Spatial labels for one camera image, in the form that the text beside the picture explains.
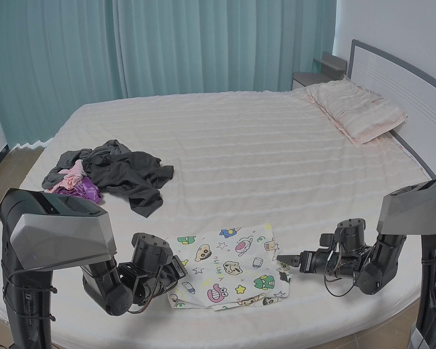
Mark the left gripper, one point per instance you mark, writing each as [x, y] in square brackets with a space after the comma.
[178, 267]

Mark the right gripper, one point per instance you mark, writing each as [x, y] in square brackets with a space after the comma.
[312, 262]

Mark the white printed pyjama top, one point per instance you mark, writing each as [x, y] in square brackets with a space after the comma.
[229, 267]

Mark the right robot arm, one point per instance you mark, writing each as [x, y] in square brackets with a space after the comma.
[410, 209]

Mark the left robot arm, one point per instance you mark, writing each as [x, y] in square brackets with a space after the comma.
[58, 227]

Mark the pile of clothes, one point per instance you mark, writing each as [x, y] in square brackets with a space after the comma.
[130, 173]

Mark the bed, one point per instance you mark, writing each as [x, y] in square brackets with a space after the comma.
[239, 151]

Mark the cream pillow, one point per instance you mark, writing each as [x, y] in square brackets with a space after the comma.
[356, 109]

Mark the grey white bedside table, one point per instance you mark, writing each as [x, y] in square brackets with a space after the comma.
[312, 75]

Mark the blue-green curtain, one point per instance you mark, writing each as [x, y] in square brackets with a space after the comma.
[221, 31]
[54, 56]

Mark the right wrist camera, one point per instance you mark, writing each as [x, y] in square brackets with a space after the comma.
[327, 240]

